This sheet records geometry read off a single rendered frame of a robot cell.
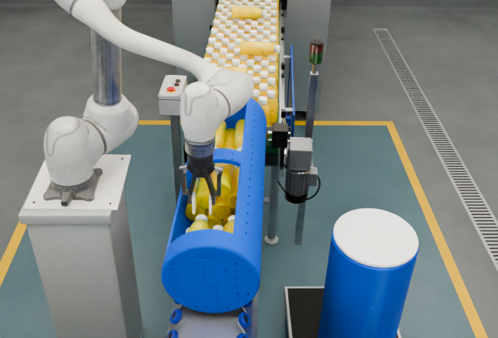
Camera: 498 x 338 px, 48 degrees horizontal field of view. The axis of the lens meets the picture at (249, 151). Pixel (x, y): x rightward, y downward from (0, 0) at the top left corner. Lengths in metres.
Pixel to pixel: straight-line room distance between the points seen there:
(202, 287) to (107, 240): 0.58
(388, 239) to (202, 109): 0.78
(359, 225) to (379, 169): 2.09
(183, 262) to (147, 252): 1.72
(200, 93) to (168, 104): 1.02
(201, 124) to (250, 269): 0.43
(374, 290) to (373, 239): 0.16
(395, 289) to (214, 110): 0.85
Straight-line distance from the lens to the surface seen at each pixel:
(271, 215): 3.21
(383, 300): 1.96
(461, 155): 4.37
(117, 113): 2.10
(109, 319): 2.48
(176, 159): 2.81
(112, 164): 2.28
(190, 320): 1.79
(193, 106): 1.53
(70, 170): 2.06
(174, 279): 1.68
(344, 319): 2.05
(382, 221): 1.99
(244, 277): 1.64
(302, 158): 2.62
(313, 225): 3.49
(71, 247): 2.21
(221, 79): 1.65
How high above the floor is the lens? 2.32
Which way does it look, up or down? 35 degrees down
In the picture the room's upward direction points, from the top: 1 degrees clockwise
